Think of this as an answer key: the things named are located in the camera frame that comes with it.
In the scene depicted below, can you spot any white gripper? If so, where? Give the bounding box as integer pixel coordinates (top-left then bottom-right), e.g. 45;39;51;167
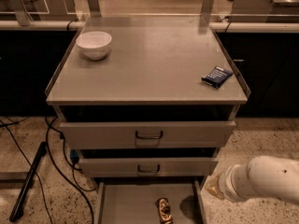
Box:
205;164;247;203

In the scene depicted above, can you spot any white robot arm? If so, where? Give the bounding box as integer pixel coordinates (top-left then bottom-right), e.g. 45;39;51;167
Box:
206;156;299;205

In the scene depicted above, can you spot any grey middle drawer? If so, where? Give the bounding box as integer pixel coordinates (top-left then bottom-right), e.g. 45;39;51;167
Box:
78;158;218;177

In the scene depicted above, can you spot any grey drawer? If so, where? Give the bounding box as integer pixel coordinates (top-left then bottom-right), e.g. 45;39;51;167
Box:
94;177;206;224
61;121;235;149
78;158;218;177

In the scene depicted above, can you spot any grey bottom drawer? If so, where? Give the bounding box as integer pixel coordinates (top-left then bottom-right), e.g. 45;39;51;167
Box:
94;177;206;224

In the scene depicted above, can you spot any grey metal drawer cabinet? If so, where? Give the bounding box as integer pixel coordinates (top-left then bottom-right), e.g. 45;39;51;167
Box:
45;15;252;185

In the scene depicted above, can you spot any grey top drawer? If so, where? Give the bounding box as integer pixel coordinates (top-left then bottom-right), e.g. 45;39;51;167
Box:
61;121;235;149

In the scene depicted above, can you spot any dark blue snack packet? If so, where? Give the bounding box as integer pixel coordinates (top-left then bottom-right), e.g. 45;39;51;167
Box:
201;66;233;89

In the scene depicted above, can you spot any white ceramic bowl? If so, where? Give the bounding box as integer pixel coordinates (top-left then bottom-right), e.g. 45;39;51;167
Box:
76;31;112;61

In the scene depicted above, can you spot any black bar on floor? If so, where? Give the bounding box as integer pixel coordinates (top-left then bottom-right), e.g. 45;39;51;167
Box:
9;142;47;222

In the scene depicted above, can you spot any thin black floor cable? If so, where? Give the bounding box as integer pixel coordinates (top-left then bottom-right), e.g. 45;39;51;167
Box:
0;119;54;224

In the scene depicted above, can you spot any white horizontal rail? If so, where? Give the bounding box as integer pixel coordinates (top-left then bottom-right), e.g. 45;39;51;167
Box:
0;21;299;34

